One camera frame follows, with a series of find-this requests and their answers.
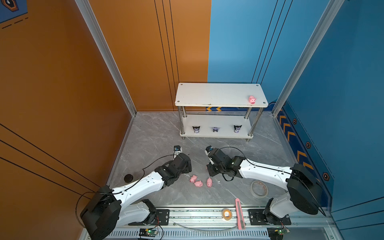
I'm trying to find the pink pig toy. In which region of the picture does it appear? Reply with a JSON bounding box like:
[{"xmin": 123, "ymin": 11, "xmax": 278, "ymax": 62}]
[
  {"xmin": 249, "ymin": 96, "xmax": 257, "ymax": 105},
  {"xmin": 194, "ymin": 181, "xmax": 204, "ymax": 188},
  {"xmin": 207, "ymin": 178, "xmax": 213, "ymax": 188},
  {"xmin": 190, "ymin": 175, "xmax": 198, "ymax": 183}
]

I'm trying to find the black purple figurine toy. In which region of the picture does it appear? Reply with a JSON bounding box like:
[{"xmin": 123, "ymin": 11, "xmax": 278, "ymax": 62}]
[{"xmin": 234, "ymin": 125, "xmax": 242, "ymax": 134}]

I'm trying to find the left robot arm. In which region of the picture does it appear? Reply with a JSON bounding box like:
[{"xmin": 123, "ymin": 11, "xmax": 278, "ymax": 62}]
[{"xmin": 76, "ymin": 153, "xmax": 192, "ymax": 240}]

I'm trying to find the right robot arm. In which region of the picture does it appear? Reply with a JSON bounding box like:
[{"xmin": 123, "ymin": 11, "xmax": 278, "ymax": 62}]
[{"xmin": 205, "ymin": 146, "xmax": 325, "ymax": 225}]

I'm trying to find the white two-tier shelf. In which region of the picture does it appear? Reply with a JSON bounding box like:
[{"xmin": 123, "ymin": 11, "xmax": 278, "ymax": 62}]
[{"xmin": 175, "ymin": 83, "xmax": 269, "ymax": 141}]

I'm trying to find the clear tape roll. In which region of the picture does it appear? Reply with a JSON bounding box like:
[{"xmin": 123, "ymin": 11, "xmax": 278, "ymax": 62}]
[{"xmin": 250, "ymin": 181, "xmax": 269, "ymax": 199}]

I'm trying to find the small beige tape roll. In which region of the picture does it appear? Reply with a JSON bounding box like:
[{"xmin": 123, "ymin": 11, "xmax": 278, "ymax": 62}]
[{"xmin": 222, "ymin": 208, "xmax": 233, "ymax": 221}]

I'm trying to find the pink utility knife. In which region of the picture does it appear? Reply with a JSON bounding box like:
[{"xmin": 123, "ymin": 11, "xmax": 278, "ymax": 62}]
[{"xmin": 235, "ymin": 198, "xmax": 246, "ymax": 230}]

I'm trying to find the green circuit board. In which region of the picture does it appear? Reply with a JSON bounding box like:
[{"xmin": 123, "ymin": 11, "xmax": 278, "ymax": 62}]
[{"xmin": 138, "ymin": 228, "xmax": 159, "ymax": 240}]

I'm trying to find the right circuit board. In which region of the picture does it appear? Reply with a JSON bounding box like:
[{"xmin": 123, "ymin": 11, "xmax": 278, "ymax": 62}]
[{"xmin": 267, "ymin": 228, "xmax": 291, "ymax": 240}]

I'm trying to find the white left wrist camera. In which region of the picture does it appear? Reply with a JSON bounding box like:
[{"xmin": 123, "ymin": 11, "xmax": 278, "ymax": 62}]
[{"xmin": 174, "ymin": 145, "xmax": 182, "ymax": 155}]

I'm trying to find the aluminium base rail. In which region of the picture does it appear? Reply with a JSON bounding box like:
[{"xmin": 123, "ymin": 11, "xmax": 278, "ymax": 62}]
[{"xmin": 107, "ymin": 206, "xmax": 343, "ymax": 240}]

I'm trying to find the aluminium corner post left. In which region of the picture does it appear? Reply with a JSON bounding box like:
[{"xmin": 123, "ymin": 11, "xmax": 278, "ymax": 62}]
[{"xmin": 75, "ymin": 0, "xmax": 137, "ymax": 117}]

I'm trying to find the aluminium corner post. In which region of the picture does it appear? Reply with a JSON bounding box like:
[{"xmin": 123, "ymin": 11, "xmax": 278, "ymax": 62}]
[
  {"xmin": 272, "ymin": 0, "xmax": 345, "ymax": 118},
  {"xmin": 75, "ymin": 0, "xmax": 137, "ymax": 117}
]

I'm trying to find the aluminium corner post right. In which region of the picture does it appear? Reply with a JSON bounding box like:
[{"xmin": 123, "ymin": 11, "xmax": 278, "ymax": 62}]
[{"xmin": 272, "ymin": 0, "xmax": 345, "ymax": 118}]

